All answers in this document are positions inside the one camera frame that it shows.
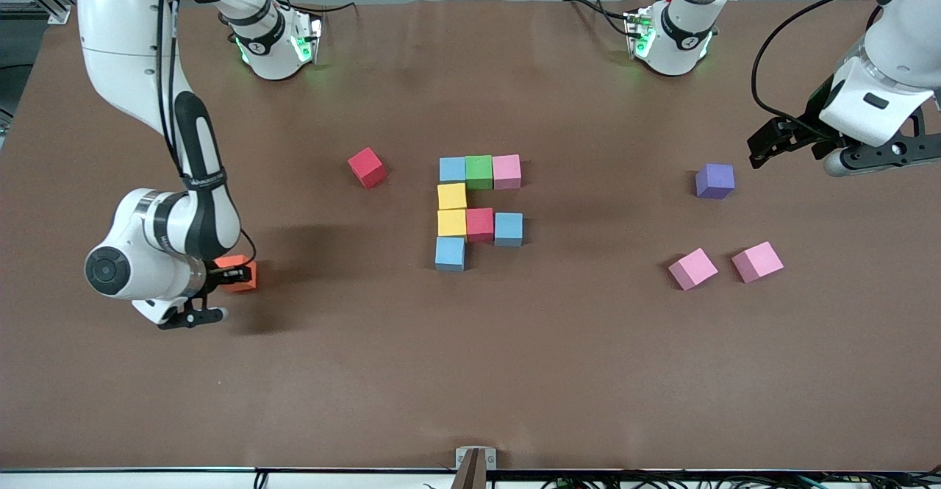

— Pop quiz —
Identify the pink foam cube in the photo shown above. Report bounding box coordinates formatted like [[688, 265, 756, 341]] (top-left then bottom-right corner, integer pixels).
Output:
[[731, 241, 784, 285], [668, 248, 719, 290], [492, 154, 523, 190]]

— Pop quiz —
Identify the brown table mat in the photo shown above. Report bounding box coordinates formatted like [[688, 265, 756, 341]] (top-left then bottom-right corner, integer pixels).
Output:
[[0, 0, 941, 471]]

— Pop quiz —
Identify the orange foam cube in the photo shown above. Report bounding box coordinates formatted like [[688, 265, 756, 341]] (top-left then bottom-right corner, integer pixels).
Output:
[[213, 254, 258, 293]]

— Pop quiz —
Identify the green foam cube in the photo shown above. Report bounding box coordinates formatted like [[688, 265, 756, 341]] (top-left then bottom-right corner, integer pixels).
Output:
[[465, 154, 494, 190]]

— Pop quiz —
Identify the purple foam cube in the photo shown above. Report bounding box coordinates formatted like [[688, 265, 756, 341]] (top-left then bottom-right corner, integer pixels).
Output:
[[695, 163, 736, 200]]

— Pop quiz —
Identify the black left base cable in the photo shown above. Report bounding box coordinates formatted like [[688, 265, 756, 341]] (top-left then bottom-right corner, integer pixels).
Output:
[[562, 0, 634, 40]]

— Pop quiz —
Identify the red foam cube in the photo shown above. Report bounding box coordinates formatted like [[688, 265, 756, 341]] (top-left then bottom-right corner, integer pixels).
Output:
[[348, 147, 388, 189], [466, 208, 495, 243]]

